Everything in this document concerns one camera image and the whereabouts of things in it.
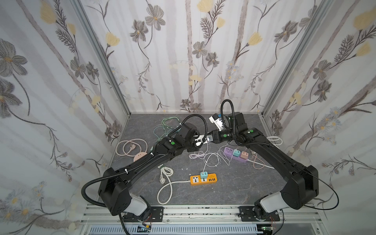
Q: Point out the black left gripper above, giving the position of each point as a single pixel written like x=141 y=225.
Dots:
x=193 y=141

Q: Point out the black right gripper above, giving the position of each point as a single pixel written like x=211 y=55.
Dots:
x=214 y=137

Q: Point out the purple power strip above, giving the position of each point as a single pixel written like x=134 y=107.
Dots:
x=228 y=152

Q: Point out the teal USB charger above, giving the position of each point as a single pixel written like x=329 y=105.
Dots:
x=203 y=175
x=236 y=153

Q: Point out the pink USB charger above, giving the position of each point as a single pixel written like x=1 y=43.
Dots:
x=244 y=155

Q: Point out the orange power strip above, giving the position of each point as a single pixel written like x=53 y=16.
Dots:
x=197 y=180

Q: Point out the round beige power strip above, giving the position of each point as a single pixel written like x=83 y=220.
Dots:
x=139 y=156

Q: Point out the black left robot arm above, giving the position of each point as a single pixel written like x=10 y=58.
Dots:
x=112 y=189

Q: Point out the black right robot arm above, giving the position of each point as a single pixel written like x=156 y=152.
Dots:
x=302 y=182

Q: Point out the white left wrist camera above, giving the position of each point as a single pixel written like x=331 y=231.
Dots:
x=201 y=140

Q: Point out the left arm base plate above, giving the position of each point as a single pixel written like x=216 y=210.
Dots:
x=152 y=214

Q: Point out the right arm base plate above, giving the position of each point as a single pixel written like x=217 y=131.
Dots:
x=256 y=214

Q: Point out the aluminium rail frame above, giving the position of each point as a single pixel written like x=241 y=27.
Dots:
x=205 y=220

